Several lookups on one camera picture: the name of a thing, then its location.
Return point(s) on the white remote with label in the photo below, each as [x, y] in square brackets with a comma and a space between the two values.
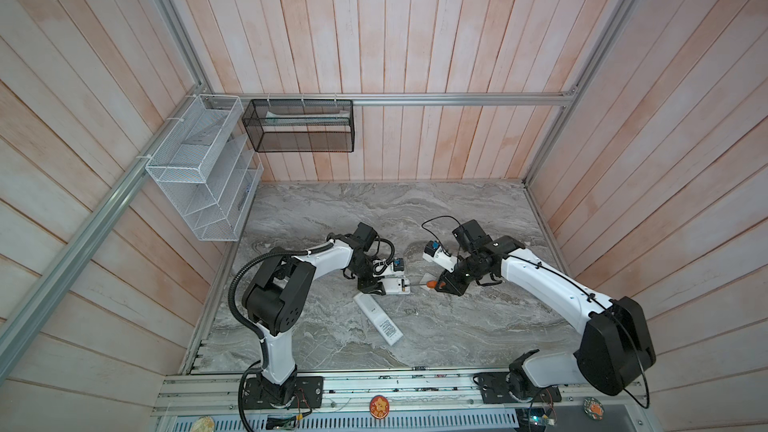
[389, 331]

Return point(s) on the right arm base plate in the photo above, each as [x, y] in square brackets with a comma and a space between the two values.
[512, 387]

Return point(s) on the round patterned badge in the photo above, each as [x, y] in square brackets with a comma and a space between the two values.
[593, 408]

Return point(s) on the orange black screwdriver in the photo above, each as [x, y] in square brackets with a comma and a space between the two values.
[428, 284]

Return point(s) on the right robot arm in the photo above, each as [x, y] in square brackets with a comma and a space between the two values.
[615, 346]

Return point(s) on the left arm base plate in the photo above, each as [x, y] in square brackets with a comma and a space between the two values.
[303, 390]

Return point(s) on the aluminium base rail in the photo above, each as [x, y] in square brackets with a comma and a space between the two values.
[345, 391]

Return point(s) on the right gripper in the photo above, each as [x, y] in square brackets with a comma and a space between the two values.
[451, 285]

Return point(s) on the red round sticker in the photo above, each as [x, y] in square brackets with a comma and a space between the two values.
[379, 407]

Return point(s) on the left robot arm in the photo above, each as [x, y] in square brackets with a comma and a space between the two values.
[268, 294]

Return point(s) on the black mesh basket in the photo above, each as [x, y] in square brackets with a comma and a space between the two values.
[300, 125]

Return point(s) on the white wire mesh shelf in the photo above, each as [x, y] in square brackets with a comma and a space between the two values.
[205, 169]

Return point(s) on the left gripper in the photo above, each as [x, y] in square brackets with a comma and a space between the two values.
[371, 286]

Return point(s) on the white remote control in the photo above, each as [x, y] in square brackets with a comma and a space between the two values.
[396, 285]

